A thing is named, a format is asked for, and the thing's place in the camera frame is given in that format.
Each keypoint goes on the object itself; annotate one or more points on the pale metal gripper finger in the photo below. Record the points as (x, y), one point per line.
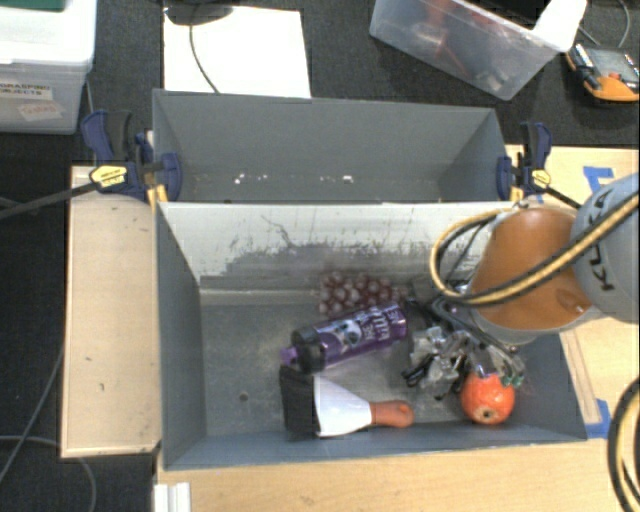
(430, 345)
(442, 377)

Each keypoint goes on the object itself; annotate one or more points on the orange toy fruit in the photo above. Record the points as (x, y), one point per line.
(487, 402)

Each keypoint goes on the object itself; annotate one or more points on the purple spray bottle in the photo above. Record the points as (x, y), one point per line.
(350, 335)

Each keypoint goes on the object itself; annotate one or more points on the red-purple toy grape bunch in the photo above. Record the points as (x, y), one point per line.
(352, 292)

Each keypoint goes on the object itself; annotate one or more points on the black white orange brush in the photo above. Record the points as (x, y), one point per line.
(340, 410)

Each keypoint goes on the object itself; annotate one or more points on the grey metal bin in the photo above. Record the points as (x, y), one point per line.
(240, 350)

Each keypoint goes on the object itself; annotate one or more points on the pale wood board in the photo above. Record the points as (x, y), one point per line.
(110, 320)

